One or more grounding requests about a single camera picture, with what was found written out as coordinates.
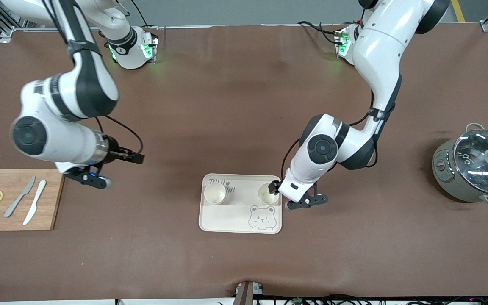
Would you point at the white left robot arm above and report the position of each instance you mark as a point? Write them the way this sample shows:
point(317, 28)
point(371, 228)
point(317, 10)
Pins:
point(379, 51)

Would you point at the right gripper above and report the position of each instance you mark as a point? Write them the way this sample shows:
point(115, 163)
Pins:
point(117, 154)

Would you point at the cream bear print tray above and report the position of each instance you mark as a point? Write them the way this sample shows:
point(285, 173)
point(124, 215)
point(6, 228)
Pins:
point(235, 218)

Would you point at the grey plastic knife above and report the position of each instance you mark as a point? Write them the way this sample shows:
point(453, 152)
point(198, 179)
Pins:
point(27, 188)

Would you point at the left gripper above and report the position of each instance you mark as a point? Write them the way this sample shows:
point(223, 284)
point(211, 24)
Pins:
point(274, 187)

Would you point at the metal table clamp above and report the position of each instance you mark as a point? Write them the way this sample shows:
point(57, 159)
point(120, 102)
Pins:
point(246, 294)

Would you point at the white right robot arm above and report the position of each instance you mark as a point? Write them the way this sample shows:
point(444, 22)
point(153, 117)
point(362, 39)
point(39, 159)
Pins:
point(87, 80)

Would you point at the white plastic knife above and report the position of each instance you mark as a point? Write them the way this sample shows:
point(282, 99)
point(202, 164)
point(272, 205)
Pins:
point(36, 199)

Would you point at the white paper-like cup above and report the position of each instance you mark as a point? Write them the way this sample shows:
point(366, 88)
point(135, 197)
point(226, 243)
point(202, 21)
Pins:
point(264, 196)
point(214, 194)

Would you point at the brown table cover sheet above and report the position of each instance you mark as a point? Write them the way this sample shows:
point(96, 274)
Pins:
point(244, 106)

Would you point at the grey-green electric pot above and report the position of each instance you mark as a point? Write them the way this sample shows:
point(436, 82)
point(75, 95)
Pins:
point(447, 182)

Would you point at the bamboo cutting board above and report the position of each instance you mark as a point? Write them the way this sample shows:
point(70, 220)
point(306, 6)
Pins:
point(53, 199)

